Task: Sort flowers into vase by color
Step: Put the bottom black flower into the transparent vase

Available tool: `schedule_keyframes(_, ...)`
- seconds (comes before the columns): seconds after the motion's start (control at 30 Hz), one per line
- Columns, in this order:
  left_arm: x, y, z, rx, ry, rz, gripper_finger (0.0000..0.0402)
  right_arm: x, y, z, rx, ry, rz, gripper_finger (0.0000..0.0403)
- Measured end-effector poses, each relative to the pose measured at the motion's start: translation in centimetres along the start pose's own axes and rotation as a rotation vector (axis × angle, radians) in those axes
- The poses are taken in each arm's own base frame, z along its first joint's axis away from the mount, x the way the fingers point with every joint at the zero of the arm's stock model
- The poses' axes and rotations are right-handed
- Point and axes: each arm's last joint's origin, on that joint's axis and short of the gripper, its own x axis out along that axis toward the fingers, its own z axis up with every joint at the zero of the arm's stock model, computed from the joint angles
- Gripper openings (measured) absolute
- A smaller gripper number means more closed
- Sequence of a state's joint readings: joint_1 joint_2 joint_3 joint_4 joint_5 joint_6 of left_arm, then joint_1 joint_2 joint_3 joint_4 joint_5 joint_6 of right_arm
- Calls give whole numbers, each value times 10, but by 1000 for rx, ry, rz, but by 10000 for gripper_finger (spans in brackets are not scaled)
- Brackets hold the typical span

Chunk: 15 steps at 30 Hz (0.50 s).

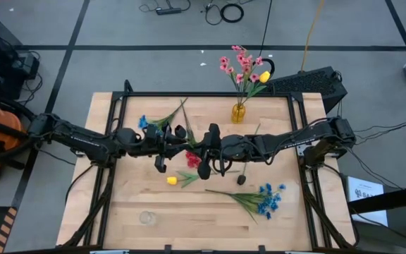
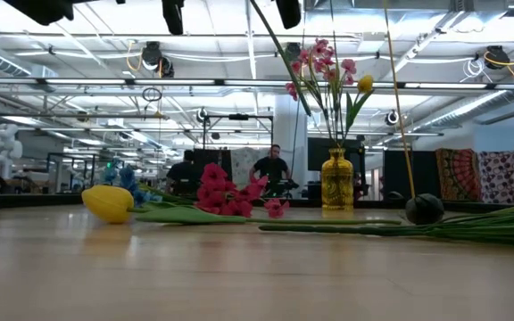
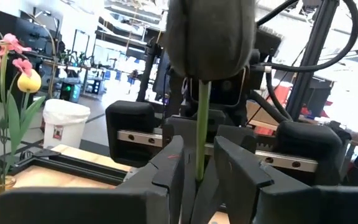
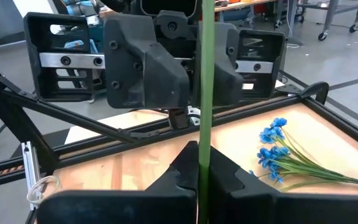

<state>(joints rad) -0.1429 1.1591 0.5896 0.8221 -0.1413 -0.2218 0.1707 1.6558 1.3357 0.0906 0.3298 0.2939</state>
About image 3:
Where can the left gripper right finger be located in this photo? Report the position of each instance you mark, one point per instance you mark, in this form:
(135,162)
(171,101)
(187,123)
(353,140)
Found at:
(291,205)

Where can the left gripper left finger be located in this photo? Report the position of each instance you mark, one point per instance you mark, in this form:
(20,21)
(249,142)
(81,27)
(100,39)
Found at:
(73,205)

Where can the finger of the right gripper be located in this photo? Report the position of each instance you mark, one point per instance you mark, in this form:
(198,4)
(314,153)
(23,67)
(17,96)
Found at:
(309,140)
(129,118)

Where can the yellow artificial tulip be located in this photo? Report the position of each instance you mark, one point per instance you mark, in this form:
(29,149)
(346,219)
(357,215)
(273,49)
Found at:
(29,82)

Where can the black artificial tulip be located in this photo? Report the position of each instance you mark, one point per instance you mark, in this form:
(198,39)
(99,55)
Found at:
(210,40)

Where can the white plastic bucket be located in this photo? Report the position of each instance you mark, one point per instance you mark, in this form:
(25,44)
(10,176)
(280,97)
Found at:
(65,124)

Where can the black computer with green light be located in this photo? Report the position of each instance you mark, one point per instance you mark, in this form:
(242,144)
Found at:
(68,93)

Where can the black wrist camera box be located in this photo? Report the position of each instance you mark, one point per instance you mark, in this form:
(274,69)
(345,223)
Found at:
(228,90)

